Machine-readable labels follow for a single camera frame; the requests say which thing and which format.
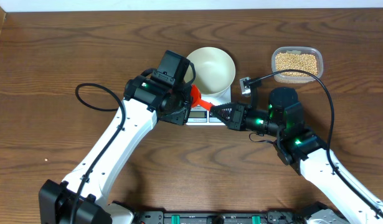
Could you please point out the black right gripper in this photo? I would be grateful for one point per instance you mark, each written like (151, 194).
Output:
(237, 115)

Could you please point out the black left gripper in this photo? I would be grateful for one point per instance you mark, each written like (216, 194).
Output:
(182, 115)

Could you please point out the red plastic measuring scoop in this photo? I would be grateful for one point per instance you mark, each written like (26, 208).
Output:
(197, 99)

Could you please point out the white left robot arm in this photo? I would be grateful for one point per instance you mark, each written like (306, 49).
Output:
(82, 196)

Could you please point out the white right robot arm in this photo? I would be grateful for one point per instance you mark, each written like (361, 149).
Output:
(300, 147)

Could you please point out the white digital kitchen scale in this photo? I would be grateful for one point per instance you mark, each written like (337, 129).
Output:
(199, 116)

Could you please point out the cream round bowl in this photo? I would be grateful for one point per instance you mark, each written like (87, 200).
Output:
(214, 71)

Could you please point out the clear plastic soybean container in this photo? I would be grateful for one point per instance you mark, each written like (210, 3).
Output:
(298, 58)

